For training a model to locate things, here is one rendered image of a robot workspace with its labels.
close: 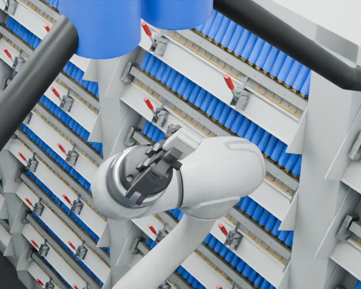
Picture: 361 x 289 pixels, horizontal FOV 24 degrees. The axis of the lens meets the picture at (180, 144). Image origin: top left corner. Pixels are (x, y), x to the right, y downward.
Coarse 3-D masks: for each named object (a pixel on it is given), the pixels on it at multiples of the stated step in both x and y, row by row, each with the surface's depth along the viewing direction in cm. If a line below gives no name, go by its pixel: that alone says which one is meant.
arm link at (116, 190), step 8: (112, 160) 127; (120, 160) 123; (112, 168) 123; (112, 176) 123; (112, 184) 124; (120, 184) 123; (112, 192) 125; (120, 192) 123; (160, 192) 124; (120, 200) 125; (128, 200) 123; (144, 200) 123; (152, 200) 124; (136, 208) 127
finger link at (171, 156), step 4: (172, 148) 104; (168, 152) 105; (172, 152) 104; (176, 152) 104; (180, 152) 104; (164, 156) 106; (168, 156) 105; (172, 156) 104; (176, 156) 104; (160, 160) 107; (164, 160) 107; (168, 160) 106; (172, 160) 105; (176, 160) 104; (160, 164) 107; (164, 164) 107; (168, 164) 107; (156, 168) 107; (160, 168) 107; (164, 168) 107; (156, 172) 107; (160, 172) 107; (164, 172) 107; (160, 176) 107
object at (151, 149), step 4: (168, 132) 108; (164, 136) 108; (168, 136) 108; (164, 140) 112; (156, 144) 114; (160, 144) 114; (148, 148) 117; (152, 148) 115; (156, 148) 114; (160, 148) 112; (148, 152) 116; (152, 152) 115; (156, 152) 114; (148, 156) 117
